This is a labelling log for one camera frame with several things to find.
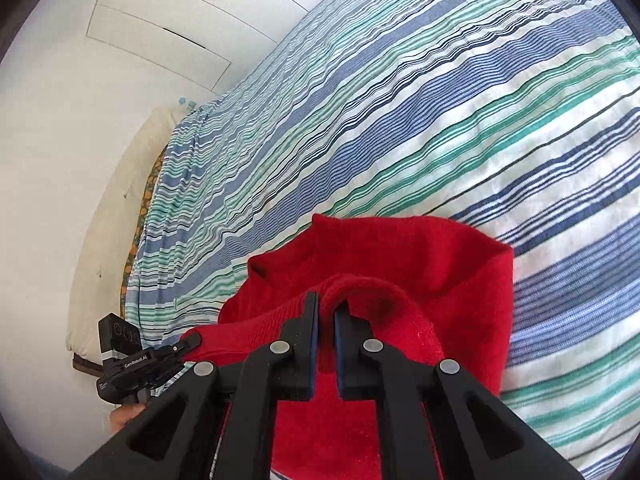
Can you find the cream mattress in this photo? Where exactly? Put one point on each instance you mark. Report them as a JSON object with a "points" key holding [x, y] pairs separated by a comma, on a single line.
{"points": [[110, 240]]}

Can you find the white wardrobe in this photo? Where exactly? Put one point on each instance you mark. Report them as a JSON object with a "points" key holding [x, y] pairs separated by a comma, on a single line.
{"points": [[200, 20]]}

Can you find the orange patterned bed sheet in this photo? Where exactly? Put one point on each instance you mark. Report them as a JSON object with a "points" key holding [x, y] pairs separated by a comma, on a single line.
{"points": [[145, 200]]}

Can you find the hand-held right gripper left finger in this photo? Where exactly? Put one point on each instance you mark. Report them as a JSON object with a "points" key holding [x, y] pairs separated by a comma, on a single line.
{"points": [[314, 342]]}

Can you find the striped blanket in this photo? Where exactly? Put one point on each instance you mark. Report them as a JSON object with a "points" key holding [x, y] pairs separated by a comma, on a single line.
{"points": [[400, 110]]}

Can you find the dark wooden bed frame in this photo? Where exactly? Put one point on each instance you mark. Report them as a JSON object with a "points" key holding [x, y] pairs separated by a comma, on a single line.
{"points": [[85, 364]]}

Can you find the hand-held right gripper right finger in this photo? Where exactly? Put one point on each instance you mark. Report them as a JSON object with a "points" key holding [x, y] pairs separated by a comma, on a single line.
{"points": [[339, 347]]}

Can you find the small light blue object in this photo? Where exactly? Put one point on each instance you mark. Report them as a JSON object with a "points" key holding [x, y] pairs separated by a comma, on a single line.
{"points": [[185, 102]]}

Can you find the person's left hand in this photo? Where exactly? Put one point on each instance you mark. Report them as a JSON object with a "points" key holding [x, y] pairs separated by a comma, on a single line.
{"points": [[125, 417]]}

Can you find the red knit sweater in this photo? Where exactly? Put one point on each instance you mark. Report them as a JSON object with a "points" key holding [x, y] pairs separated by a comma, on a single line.
{"points": [[425, 270]]}

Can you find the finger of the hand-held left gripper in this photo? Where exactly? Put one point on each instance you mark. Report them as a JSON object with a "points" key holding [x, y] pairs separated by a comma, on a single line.
{"points": [[182, 346]]}

